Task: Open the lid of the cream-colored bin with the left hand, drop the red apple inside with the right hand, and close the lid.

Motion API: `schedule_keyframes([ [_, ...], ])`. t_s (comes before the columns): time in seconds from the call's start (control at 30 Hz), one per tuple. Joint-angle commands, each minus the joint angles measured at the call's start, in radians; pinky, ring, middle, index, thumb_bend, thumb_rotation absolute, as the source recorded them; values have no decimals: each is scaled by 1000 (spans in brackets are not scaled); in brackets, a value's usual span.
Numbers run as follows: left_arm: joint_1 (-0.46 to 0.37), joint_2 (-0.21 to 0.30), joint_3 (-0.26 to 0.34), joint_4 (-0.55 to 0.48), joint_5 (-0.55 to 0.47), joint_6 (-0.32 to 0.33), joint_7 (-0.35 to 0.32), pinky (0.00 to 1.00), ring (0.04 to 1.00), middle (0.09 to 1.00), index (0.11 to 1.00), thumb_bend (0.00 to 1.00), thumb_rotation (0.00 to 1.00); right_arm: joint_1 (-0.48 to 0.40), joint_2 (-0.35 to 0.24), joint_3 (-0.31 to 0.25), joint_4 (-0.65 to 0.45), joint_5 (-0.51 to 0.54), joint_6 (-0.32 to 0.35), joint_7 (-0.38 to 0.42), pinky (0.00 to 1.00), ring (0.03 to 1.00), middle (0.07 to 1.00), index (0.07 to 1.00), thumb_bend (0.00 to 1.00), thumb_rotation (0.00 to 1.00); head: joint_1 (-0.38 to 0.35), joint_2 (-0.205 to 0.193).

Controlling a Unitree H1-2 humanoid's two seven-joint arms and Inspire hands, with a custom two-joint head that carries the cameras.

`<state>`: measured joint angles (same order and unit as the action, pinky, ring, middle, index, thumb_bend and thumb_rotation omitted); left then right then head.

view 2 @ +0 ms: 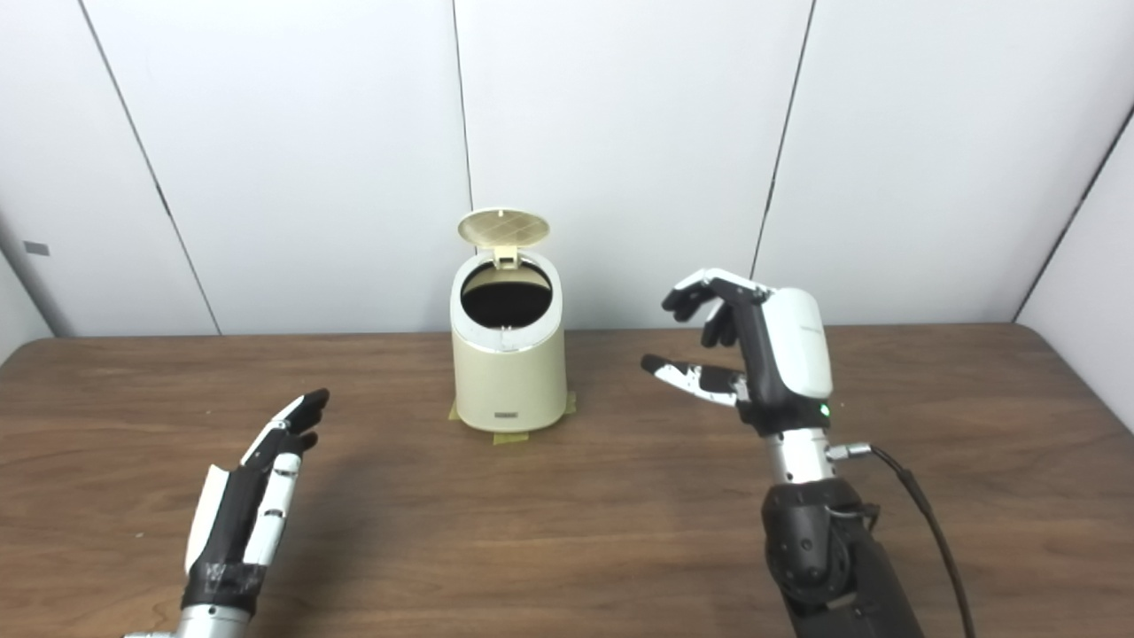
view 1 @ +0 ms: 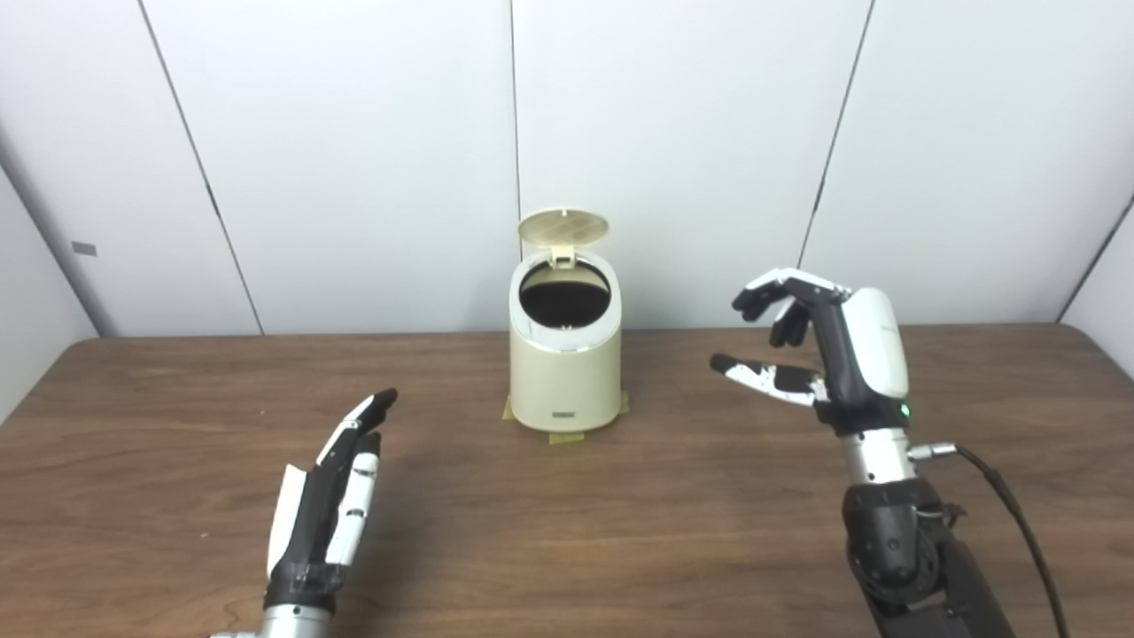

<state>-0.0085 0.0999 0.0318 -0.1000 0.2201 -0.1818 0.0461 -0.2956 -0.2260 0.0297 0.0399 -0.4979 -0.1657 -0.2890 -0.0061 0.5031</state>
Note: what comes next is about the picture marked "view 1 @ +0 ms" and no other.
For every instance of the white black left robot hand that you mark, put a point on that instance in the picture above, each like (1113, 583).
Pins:
(310, 523)

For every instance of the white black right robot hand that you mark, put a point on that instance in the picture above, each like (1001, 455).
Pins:
(864, 354)

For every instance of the cream round bin lid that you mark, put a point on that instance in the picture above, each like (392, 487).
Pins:
(563, 228)

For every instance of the cream-colored bin body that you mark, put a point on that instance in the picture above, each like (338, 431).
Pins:
(565, 381)

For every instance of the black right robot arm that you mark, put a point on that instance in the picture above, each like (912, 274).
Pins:
(895, 532)

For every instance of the grey wall sticker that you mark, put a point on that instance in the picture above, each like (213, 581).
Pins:
(84, 249)

